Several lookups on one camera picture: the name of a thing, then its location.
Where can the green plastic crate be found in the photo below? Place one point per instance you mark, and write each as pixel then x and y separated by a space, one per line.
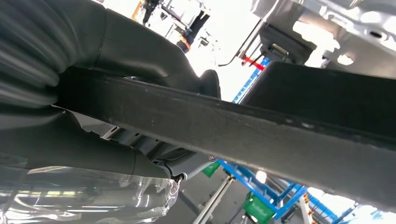
pixel 258 208
pixel 212 169

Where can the blue rack with green crates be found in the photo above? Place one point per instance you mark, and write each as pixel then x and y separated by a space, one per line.
pixel 241 174

